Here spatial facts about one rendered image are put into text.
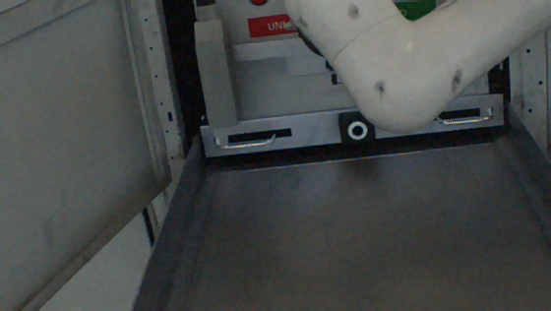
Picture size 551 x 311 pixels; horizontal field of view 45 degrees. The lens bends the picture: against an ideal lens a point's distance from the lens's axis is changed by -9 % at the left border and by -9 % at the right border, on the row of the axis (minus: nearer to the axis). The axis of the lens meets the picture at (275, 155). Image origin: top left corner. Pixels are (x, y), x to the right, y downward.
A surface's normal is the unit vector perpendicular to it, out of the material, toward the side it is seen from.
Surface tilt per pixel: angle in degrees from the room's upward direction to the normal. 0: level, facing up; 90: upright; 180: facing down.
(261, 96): 90
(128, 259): 90
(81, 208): 90
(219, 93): 90
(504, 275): 0
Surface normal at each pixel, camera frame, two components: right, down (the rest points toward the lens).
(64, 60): 0.92, 0.03
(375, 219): -0.14, -0.91
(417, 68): 0.12, -0.15
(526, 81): -0.05, 0.40
